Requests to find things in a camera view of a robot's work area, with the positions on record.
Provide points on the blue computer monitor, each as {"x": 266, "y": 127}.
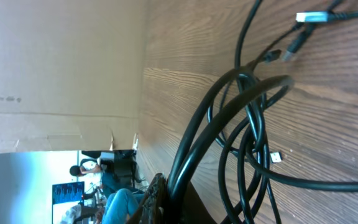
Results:
{"x": 64, "y": 196}

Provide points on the person in blue jeans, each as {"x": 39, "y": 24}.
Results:
{"x": 118, "y": 208}

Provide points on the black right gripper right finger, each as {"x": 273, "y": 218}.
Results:
{"x": 193, "y": 209}

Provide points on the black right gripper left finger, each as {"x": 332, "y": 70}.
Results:
{"x": 151, "y": 207}

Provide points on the seated person in background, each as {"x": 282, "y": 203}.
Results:
{"x": 100, "y": 170}

